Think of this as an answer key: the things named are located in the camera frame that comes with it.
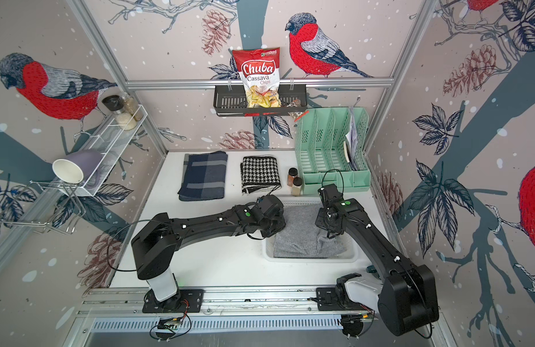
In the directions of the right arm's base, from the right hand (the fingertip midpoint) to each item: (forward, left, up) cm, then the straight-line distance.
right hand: (324, 220), depth 84 cm
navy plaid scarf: (+26, +57, -6) cm, 63 cm away
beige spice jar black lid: (+18, +10, +1) cm, 21 cm away
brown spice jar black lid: (+24, +12, 0) cm, 27 cm away
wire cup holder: (-12, +82, +28) cm, 88 cm away
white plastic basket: (-12, -9, -3) cm, 15 cm away
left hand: (-3, +12, +2) cm, 13 cm away
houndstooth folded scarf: (+27, +28, -5) cm, 40 cm away
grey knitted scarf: (-7, +9, -1) cm, 11 cm away
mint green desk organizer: (+48, -11, -5) cm, 49 cm away
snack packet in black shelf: (+37, +11, +24) cm, 45 cm away
